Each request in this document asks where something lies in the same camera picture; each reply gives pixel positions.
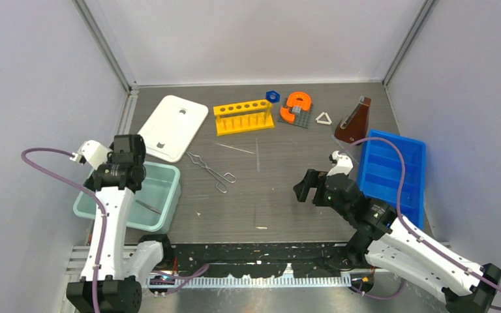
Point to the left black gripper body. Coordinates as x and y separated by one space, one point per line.
90 182

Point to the blue plastic bin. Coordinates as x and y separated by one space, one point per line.
380 173

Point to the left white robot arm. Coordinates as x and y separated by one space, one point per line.
108 282

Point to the blue hexagonal nut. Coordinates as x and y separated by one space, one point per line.
272 96

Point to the brown wedge stand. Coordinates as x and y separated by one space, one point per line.
355 126

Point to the orange curved block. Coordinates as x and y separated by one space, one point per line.
297 97

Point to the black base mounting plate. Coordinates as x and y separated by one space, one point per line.
263 260

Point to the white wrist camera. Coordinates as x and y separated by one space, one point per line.
342 163
92 152

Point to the grey studded base plate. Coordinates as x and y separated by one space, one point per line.
301 115

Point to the thin glass rod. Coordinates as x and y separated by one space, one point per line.
235 148

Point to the clear glass slide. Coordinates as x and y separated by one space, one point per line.
351 151

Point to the teal plastic bin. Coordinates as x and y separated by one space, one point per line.
161 189

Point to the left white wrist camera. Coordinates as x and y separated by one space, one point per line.
92 152

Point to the metal crucible tongs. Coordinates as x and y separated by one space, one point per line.
221 179

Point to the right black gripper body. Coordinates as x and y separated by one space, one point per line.
337 207

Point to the yellow test tube rack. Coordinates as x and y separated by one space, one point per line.
243 117

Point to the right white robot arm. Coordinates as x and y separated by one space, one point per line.
381 240

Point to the white plastic lid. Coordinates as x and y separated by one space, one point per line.
171 127

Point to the white clay triangle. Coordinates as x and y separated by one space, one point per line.
323 119

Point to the glass stirring rod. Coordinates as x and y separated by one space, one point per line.
257 153

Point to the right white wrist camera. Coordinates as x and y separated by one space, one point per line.
342 163

